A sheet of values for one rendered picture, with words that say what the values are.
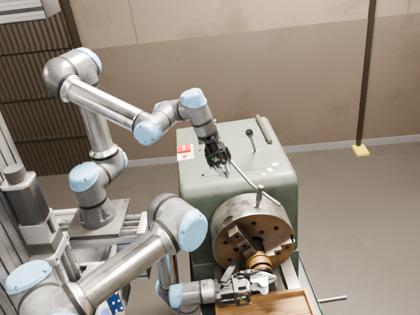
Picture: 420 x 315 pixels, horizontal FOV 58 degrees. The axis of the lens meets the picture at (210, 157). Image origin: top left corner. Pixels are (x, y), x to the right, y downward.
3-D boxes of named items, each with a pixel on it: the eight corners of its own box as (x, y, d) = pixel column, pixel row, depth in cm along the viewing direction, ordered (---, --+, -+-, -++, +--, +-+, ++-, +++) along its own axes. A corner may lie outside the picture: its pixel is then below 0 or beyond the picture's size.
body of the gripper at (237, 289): (253, 304, 125) (217, 310, 125) (249, 284, 132) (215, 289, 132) (252, 289, 121) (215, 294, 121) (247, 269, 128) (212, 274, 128)
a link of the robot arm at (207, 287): (202, 290, 132) (199, 274, 128) (215, 288, 132) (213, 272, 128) (204, 308, 126) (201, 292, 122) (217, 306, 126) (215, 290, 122)
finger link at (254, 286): (279, 295, 126) (252, 299, 126) (275, 280, 131) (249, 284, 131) (279, 289, 125) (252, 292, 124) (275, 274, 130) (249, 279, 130)
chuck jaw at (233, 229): (242, 239, 144) (222, 222, 139) (252, 232, 143) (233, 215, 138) (247, 260, 135) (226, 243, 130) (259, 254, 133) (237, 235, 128)
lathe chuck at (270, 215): (207, 259, 156) (214, 197, 140) (281, 258, 160) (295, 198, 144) (209, 275, 148) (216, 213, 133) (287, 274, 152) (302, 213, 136)
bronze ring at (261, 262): (244, 249, 135) (249, 269, 127) (269, 245, 135) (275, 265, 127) (245, 267, 140) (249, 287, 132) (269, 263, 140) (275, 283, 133)
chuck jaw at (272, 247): (259, 234, 143) (290, 227, 143) (261, 243, 146) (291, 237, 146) (266, 255, 134) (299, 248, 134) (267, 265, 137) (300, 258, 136)
